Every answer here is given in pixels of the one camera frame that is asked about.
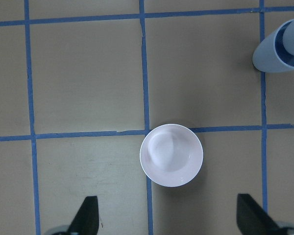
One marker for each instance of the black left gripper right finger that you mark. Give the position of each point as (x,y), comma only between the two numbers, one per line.
(252,219)

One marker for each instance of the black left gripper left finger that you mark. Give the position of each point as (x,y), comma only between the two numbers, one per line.
(86,221)

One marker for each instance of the pink bowl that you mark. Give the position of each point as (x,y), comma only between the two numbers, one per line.
(171,155)

